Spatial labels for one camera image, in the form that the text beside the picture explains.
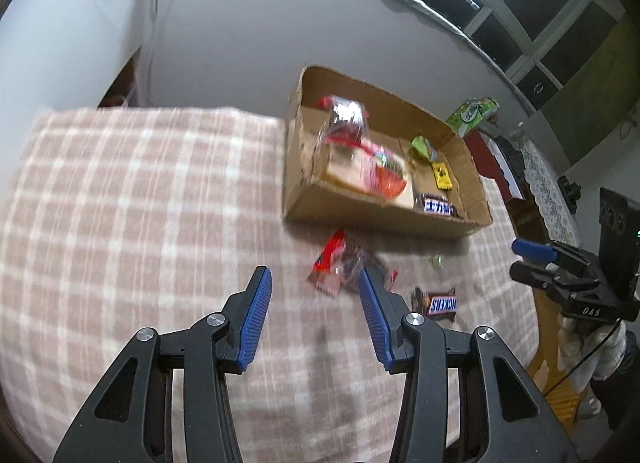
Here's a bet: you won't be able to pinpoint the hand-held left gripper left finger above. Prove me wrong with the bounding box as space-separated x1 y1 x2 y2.
52 265 273 463

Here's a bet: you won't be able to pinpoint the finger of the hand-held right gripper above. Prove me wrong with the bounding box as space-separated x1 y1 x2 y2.
509 263 557 290
511 238 558 264

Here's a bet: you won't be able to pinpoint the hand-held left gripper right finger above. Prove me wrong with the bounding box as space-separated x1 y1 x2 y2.
359 267 581 463

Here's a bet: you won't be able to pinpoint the large brown chocolate bar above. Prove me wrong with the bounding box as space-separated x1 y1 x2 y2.
411 285 458 320

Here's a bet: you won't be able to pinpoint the small red snack packet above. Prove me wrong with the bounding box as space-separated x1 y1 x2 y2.
312 229 348 275

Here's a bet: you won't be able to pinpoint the blue label chocolate bar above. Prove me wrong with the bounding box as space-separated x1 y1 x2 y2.
415 192 467 220

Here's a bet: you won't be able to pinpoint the cardboard box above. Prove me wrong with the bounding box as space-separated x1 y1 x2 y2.
281 64 493 241

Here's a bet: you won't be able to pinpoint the small yellow snack packet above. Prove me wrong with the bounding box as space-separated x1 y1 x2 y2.
431 160 455 190

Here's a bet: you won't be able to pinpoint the green candy wrapper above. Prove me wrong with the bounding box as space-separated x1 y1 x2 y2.
410 136 438 164

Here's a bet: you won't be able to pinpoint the pink white bread package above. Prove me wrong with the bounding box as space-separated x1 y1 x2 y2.
312 136 411 201

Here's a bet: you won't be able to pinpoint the clear snack packet red ends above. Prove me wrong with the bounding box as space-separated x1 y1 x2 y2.
319 96 371 144

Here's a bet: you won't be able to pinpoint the person's right forearm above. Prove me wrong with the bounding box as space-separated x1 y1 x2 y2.
590 328 640 436

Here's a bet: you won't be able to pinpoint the person's right hand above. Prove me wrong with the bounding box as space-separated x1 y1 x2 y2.
557 313 628 389

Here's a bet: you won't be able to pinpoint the white lace tablecloth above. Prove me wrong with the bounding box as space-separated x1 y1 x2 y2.
517 136 581 246

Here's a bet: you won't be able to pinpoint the dark figurine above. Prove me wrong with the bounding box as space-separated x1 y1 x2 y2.
557 176 582 214

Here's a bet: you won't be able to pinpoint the olive curtain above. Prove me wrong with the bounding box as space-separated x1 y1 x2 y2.
540 18 640 169

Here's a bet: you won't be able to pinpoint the green paper bag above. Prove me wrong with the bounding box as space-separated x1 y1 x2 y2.
445 97 501 139

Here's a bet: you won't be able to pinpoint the pink checked tablecloth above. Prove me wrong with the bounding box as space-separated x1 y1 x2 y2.
0 106 543 463

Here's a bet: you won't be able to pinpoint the white framed window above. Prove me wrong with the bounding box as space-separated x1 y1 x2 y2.
350 0 631 114

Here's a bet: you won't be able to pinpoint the black cable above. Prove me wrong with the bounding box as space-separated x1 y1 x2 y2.
542 320 626 396

